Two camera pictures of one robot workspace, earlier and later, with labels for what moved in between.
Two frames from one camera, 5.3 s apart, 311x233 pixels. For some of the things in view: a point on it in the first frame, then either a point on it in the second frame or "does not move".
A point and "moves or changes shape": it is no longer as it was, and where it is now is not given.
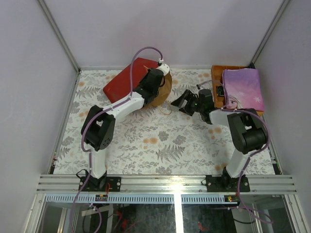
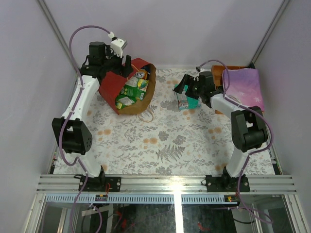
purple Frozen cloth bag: x=243 y=89 does not move
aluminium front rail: x=165 y=189 does not move
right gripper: x=188 y=96 → x=187 y=80
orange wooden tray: x=219 y=91 does not move
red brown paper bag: x=118 y=85 moves or changes shape
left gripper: x=157 y=73 → x=119 y=65
